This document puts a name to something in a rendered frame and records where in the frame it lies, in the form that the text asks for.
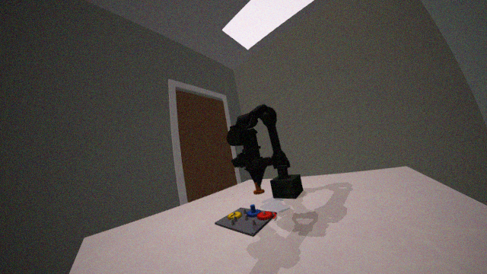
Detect blue gear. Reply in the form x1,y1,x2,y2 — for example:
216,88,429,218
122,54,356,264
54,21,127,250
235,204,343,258
247,204,261,218

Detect red gear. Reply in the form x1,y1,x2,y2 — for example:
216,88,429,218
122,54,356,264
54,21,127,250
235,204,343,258
256,211,273,220

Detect yellow gear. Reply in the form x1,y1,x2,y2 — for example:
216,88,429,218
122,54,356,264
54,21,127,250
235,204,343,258
228,212,242,220

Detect orange gear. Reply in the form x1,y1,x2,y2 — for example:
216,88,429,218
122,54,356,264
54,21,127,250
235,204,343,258
254,183,265,195

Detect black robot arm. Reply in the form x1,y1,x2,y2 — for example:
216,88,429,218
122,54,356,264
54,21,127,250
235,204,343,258
227,104,290,180

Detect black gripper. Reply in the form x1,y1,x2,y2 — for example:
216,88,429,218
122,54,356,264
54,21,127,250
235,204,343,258
240,144,273,186

